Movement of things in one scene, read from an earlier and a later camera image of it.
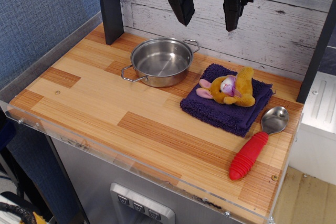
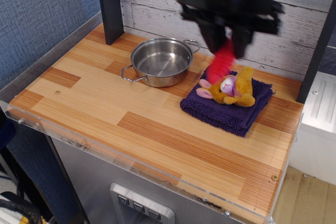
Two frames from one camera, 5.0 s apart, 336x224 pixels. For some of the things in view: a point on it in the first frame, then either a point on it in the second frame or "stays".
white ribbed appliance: x=314 y=152 stays
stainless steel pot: x=164 y=61 stays
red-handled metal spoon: x=273 y=119 to x=222 y=61
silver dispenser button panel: x=128 y=206 stays
